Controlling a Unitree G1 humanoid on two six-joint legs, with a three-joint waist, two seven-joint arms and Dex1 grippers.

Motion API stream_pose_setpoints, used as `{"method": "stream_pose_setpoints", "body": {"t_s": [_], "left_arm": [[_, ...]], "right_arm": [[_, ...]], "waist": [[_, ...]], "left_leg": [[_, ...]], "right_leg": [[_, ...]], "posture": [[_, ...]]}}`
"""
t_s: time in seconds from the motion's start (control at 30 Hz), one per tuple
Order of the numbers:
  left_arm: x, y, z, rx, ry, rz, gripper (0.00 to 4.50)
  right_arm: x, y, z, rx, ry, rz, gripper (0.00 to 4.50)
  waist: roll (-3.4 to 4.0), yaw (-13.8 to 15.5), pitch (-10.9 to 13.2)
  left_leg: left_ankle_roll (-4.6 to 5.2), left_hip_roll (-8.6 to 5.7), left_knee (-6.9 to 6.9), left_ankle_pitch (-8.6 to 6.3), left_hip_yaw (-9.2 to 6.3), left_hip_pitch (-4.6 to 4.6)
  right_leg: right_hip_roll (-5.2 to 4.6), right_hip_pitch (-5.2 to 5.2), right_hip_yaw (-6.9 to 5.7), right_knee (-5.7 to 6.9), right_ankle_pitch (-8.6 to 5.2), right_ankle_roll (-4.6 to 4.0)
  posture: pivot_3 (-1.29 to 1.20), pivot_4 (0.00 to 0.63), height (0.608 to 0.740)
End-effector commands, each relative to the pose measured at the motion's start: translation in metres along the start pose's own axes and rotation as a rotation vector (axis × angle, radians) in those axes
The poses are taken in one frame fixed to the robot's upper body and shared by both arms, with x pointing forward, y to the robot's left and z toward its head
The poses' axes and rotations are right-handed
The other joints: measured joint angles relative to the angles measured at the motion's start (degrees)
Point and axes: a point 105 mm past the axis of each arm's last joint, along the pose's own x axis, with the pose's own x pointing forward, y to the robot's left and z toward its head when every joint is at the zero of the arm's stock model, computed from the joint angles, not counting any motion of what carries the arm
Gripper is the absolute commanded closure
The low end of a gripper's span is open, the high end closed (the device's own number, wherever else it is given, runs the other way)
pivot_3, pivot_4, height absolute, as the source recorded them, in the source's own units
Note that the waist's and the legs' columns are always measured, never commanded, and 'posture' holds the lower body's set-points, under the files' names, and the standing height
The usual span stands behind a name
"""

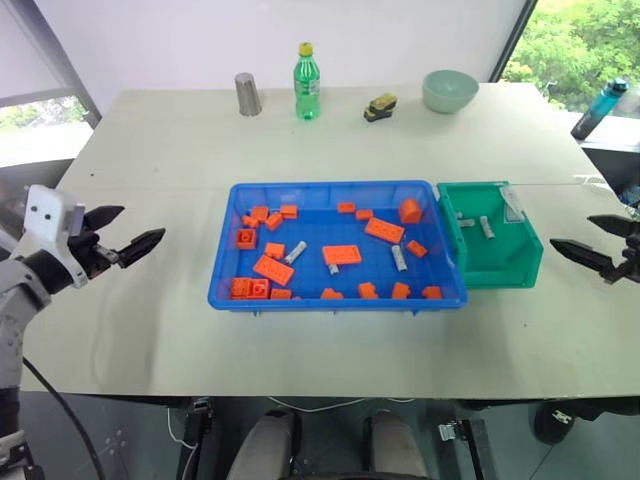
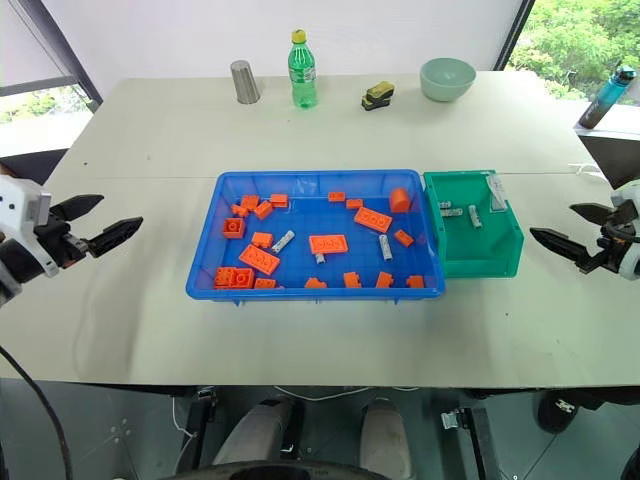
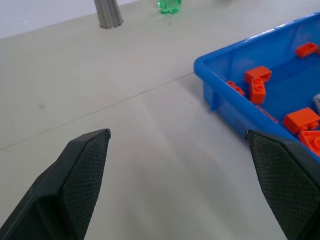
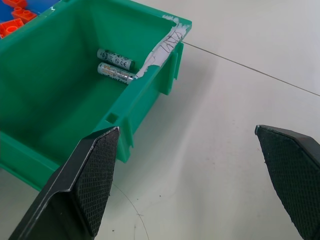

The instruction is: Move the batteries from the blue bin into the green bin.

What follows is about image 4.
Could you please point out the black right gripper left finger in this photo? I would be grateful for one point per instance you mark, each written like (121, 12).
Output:
(82, 190)

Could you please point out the silver AA battery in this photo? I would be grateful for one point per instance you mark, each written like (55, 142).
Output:
(116, 73)
(115, 58)

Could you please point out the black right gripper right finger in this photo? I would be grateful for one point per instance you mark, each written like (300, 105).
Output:
(292, 175)

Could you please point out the blue plastic bin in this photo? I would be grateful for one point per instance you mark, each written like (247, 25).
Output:
(37, 6)

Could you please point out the green plastic bin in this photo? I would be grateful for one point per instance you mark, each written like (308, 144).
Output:
(62, 82)

